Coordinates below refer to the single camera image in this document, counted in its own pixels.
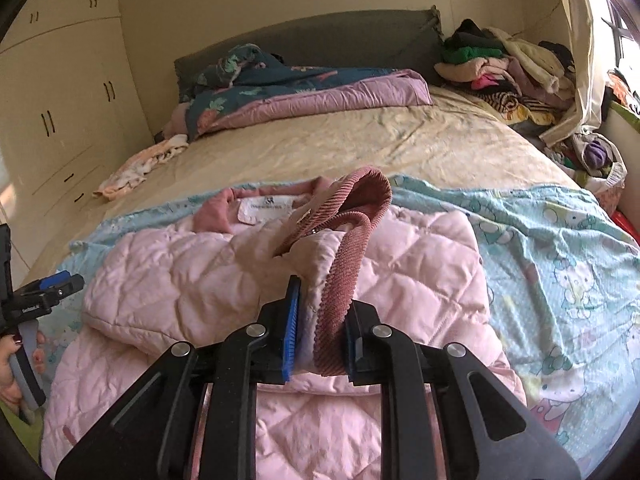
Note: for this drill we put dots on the cream curtain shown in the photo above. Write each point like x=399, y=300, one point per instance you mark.
x=588, y=52

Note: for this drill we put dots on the beige bed sheet mattress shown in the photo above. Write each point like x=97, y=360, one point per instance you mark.
x=456, y=142

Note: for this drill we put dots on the cream built-in wardrobe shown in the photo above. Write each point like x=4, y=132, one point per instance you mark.
x=70, y=116

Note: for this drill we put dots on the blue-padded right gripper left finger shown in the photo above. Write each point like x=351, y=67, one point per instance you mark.
x=191, y=414

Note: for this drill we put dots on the purple and teal floral quilt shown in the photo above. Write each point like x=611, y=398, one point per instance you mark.
x=249, y=86

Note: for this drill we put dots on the red box on floor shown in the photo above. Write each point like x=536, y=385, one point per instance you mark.
x=622, y=222

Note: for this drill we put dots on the pile of mixed clothes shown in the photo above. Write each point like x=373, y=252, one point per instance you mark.
x=528, y=86

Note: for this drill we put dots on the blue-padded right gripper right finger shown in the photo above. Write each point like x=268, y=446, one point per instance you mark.
x=444, y=414

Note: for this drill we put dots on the light blue cartoon blanket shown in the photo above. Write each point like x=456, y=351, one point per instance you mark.
x=563, y=290

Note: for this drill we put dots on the window with dark frame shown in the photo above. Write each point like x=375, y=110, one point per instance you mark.
x=617, y=23

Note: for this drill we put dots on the dark grey headboard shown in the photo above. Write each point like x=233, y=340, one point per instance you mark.
x=370, y=38

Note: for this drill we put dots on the pink quilted jacket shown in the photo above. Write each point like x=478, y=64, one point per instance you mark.
x=207, y=275

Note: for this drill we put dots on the bag of clothes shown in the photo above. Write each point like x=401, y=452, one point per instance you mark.
x=594, y=163

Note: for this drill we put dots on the small pink white garment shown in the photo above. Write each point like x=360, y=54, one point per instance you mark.
x=133, y=172

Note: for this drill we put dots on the green left sleeve forearm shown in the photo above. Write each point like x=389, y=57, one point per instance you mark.
x=28, y=427

